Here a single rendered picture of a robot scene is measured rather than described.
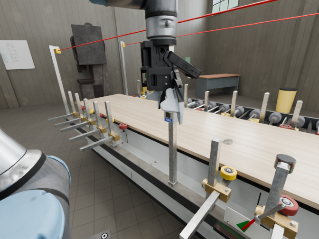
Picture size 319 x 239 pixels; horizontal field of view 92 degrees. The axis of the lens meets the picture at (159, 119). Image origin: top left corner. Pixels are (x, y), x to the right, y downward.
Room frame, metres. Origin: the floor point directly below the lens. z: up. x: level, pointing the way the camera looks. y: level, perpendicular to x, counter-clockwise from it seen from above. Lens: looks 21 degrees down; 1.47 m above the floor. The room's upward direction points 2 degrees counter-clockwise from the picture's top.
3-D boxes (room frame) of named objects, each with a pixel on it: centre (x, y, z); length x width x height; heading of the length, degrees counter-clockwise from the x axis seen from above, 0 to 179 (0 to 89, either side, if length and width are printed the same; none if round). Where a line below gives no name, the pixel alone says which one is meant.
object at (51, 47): (2.28, 1.36, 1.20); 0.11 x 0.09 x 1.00; 135
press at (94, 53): (6.02, 2.54, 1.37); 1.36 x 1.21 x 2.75; 111
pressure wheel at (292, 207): (0.47, -0.51, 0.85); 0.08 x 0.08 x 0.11
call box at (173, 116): (0.81, -0.07, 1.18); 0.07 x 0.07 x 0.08; 45
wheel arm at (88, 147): (1.23, 0.49, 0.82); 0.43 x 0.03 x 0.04; 135
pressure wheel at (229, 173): (0.67, -0.36, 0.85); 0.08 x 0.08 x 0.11
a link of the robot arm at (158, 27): (0.42, -0.01, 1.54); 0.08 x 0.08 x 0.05
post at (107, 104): (1.33, 0.45, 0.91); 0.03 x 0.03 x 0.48; 45
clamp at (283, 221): (0.44, -0.45, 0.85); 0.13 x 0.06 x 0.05; 45
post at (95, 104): (1.50, 0.63, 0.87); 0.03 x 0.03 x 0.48; 45
